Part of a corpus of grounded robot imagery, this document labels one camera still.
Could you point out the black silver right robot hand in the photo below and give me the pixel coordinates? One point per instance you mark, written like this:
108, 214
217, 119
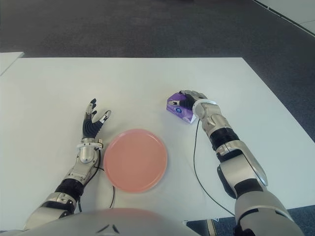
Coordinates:
193, 97

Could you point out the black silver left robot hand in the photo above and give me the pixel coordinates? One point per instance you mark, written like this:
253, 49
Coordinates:
89, 127

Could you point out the purple tissue paper pack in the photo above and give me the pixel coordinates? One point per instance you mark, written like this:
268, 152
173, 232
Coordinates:
183, 114

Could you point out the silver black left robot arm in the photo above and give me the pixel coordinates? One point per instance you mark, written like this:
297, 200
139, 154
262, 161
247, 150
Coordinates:
76, 172

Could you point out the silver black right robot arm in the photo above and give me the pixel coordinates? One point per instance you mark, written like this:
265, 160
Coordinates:
238, 157

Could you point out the round pink plate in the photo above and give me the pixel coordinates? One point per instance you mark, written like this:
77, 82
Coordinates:
135, 161

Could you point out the grey robot torso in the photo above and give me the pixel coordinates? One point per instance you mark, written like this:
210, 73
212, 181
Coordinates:
128, 222

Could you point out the neighbouring white table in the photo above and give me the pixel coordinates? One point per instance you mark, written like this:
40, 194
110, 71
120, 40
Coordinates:
8, 61

